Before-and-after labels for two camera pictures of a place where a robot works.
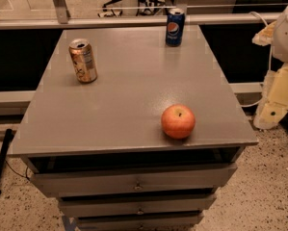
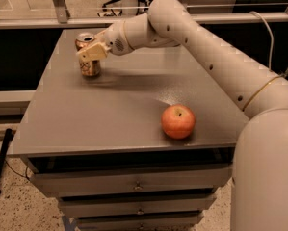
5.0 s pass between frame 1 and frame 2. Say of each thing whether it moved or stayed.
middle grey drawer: stayed
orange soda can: moved
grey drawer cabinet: stayed
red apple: stayed
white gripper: moved
